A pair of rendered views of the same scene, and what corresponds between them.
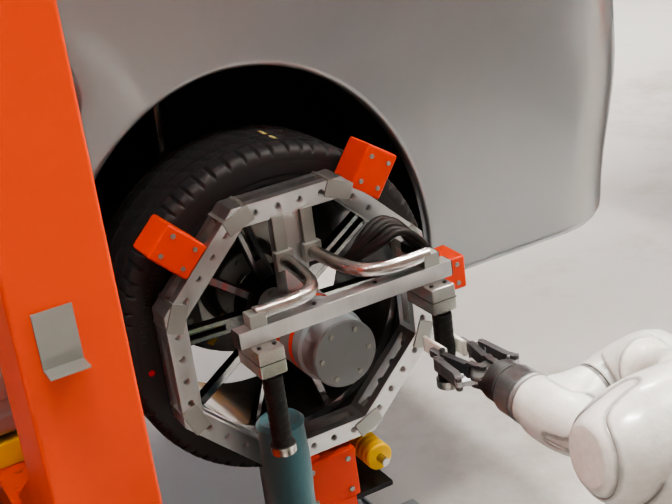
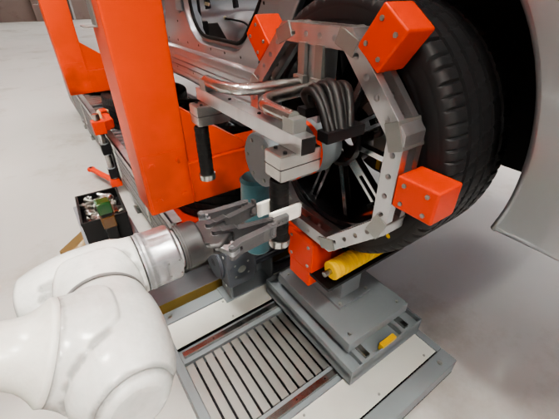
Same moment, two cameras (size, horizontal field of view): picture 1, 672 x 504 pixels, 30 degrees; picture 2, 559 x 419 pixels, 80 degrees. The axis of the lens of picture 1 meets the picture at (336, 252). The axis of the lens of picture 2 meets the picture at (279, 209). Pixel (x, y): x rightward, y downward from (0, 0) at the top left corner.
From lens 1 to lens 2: 216 cm
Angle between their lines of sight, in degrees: 71
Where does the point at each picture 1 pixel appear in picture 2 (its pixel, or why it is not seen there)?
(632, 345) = (49, 303)
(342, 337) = (257, 146)
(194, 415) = not seen: hidden behind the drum
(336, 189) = (343, 40)
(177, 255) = (256, 40)
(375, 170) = (381, 37)
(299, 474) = not seen: hidden behind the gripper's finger
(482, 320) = not seen: outside the picture
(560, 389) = (74, 255)
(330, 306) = (228, 105)
